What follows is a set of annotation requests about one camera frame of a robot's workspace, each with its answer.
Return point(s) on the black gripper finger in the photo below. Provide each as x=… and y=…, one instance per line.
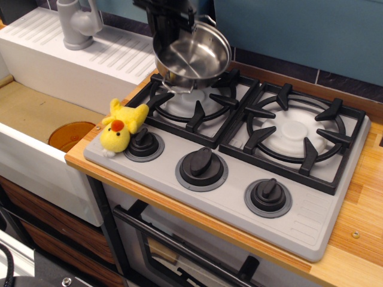
x=152, y=21
x=168, y=29

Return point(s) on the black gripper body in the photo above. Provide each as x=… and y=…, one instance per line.
x=167, y=6

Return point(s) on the stainless steel pan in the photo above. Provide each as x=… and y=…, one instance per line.
x=193, y=61

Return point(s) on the black left stove knob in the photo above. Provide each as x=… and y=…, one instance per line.
x=145, y=146

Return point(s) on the black stove knob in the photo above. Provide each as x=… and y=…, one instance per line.
x=145, y=146
x=202, y=170
x=268, y=198

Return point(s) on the black middle stove knob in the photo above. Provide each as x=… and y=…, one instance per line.
x=202, y=170

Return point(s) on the grey toy stove top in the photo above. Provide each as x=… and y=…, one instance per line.
x=305, y=230

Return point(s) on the black right stove knob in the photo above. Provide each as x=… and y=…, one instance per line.
x=268, y=198

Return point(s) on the grey toy faucet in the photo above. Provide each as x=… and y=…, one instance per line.
x=78, y=26

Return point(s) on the black left burner grate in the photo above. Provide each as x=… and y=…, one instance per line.
x=203, y=116

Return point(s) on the black burner grate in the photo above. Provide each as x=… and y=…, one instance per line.
x=203, y=116
x=306, y=139

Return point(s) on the yellow stuffed duck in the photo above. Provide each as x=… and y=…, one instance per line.
x=122, y=122

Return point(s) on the white toy sink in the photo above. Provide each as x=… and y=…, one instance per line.
x=45, y=86

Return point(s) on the black right burner grate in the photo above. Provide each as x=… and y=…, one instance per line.
x=306, y=139

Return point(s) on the wooden drawer cabinet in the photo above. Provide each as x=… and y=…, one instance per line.
x=71, y=241

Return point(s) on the oven door with black handle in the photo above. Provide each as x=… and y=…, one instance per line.
x=132, y=217

